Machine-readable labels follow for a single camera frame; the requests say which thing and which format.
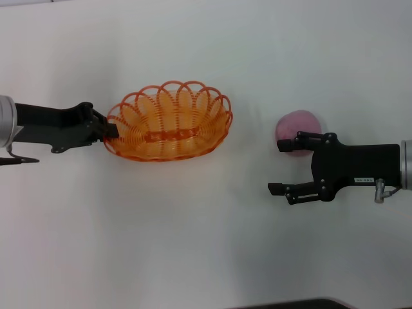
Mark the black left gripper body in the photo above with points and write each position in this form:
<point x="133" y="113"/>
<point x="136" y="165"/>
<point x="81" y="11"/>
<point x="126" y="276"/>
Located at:
<point x="48" y="125"/>

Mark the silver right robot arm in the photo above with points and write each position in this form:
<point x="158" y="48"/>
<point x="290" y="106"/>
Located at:
<point x="406" y="165"/>

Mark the orange woven plastic basket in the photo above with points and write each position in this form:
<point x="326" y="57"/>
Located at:
<point x="167" y="135"/>

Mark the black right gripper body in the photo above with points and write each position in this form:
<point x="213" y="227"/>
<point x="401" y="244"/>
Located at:
<point x="360" y="164"/>

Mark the pink peach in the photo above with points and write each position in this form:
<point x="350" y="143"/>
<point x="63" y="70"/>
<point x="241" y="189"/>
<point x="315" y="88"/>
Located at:
<point x="299" y="122"/>

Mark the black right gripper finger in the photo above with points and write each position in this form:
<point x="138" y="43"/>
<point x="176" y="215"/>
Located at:
<point x="286" y="145"/>
<point x="277" y="188"/>

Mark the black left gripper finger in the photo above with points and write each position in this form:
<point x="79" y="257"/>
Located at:
<point x="97" y="136"/>
<point x="112" y="130"/>

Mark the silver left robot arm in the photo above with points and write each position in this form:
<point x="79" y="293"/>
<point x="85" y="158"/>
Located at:
<point x="6" y="120"/>

